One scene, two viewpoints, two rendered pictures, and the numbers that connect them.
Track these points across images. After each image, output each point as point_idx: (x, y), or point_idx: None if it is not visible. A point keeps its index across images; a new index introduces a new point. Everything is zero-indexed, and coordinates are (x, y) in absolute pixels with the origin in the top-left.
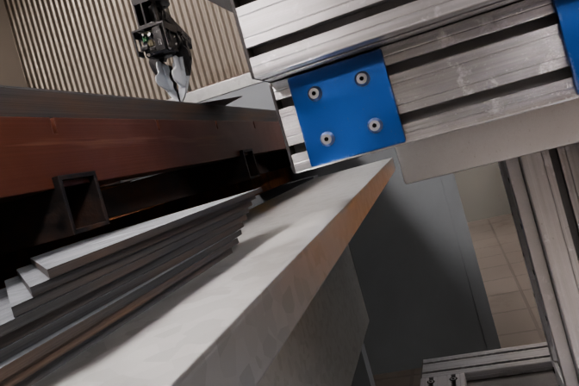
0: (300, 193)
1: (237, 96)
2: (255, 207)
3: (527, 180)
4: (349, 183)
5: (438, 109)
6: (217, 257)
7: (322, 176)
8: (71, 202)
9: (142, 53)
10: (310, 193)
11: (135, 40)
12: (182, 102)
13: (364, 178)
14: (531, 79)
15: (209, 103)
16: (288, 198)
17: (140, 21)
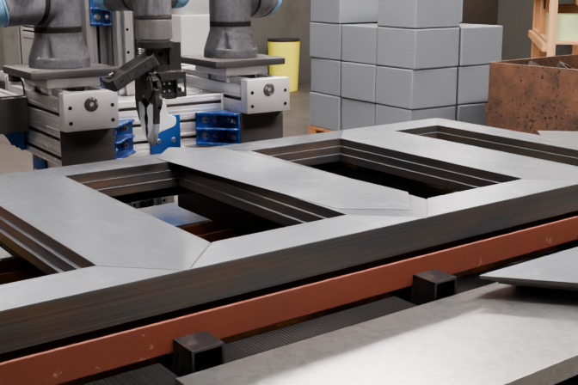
0: (168, 218)
1: (174, 147)
2: (200, 220)
3: (168, 198)
4: (169, 207)
5: None
6: None
7: (6, 253)
8: (333, 173)
9: (178, 93)
10: (183, 211)
11: (184, 81)
12: (230, 144)
13: (160, 206)
14: None
15: (191, 149)
16: (187, 216)
17: (175, 64)
